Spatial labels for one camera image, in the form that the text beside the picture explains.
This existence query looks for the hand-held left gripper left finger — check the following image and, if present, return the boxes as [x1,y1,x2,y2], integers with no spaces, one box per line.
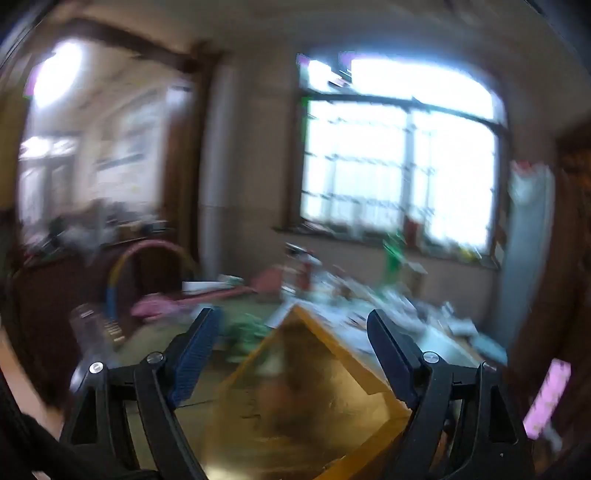
[59,306,226,480]

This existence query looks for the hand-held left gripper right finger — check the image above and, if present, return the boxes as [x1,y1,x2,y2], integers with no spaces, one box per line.
[367,308,537,480]

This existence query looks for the yellow cardboard box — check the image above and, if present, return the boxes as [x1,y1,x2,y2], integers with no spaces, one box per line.
[210,305,416,480]

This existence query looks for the white plastic bag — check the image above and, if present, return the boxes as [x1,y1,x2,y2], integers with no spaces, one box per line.
[418,323,469,366]

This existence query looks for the green cloth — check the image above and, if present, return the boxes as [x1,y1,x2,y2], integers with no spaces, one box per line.
[222,314,274,361]

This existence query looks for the pink cloth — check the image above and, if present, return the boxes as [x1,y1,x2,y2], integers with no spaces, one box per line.
[131,295,186,320]

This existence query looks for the teal tissue box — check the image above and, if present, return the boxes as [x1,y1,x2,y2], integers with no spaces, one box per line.
[181,275,244,295]

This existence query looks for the green glass bottle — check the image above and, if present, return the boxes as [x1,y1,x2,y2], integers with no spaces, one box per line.
[383,231,408,283]

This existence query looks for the clear plastic pitcher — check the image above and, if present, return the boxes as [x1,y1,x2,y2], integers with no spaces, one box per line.
[69,302,126,358]

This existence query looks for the colourful hula hoop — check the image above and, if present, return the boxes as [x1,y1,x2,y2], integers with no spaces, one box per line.
[105,242,199,324]

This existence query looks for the dark wooden sideboard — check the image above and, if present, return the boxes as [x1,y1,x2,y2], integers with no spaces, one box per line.
[14,235,200,402]

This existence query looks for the white hanging cloth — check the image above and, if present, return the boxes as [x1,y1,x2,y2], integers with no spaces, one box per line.
[501,159,557,365]

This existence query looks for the pink paper sheet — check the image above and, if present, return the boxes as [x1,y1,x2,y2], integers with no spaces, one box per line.
[524,359,573,439]

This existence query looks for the barred window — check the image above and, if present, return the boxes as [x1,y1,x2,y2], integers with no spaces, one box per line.
[295,51,509,261]

